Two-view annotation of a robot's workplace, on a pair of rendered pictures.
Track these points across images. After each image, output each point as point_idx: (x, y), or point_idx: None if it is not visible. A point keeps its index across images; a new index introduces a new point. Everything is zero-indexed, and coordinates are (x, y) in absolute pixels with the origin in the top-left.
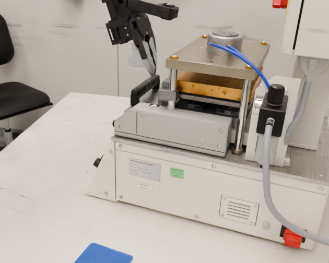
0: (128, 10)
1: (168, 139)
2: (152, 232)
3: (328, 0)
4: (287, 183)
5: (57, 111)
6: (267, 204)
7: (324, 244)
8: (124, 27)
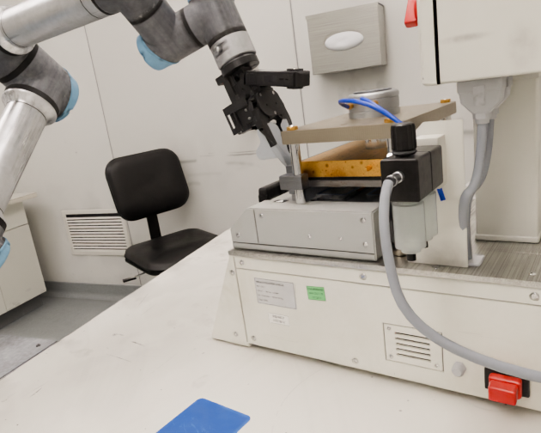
0: (247, 88)
1: (297, 244)
2: (288, 385)
3: None
4: (477, 293)
5: (211, 246)
6: (398, 307)
7: None
8: (244, 110)
